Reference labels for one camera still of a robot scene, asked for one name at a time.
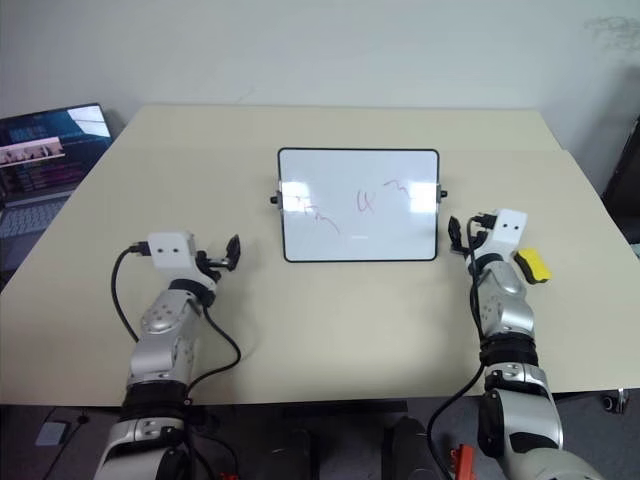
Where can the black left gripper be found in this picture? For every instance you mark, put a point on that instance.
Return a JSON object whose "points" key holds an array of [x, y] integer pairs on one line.
{"points": [[207, 267]]}

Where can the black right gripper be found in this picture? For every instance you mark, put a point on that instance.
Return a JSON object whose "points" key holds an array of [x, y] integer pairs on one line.
{"points": [[480, 236]]}

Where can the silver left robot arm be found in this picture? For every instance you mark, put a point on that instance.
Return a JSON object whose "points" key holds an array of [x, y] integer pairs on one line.
{"points": [[162, 320]]}

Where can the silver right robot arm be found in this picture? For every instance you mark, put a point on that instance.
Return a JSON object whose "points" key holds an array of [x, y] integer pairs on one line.
{"points": [[505, 310]]}

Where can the yellow and black eraser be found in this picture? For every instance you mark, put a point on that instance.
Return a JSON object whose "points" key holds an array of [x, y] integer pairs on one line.
{"points": [[535, 264]]}

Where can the black framed whiteboard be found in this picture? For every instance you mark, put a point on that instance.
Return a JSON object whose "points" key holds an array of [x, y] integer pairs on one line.
{"points": [[357, 205]]}

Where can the open laptop computer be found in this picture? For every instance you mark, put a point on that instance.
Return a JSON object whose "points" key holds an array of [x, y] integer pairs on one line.
{"points": [[45, 160]]}

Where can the dark rounded shape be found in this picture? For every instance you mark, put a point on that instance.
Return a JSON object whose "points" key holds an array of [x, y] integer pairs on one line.
{"points": [[406, 447]]}

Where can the red clamp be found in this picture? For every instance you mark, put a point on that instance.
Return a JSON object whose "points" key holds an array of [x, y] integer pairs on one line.
{"points": [[462, 460]]}

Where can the black caster wheel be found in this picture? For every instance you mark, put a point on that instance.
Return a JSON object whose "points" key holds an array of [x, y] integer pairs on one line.
{"points": [[614, 401]]}

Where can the grey box on floor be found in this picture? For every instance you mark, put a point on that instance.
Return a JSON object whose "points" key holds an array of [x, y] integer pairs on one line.
{"points": [[51, 434]]}

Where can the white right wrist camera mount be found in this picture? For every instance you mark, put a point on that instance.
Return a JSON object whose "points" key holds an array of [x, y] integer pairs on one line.
{"points": [[507, 235]]}

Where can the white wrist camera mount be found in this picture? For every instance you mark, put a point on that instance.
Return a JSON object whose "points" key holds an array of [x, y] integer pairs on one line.
{"points": [[172, 250], [507, 235]]}

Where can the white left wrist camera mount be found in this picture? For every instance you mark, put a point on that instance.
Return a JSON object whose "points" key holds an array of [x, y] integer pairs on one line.
{"points": [[172, 250]]}

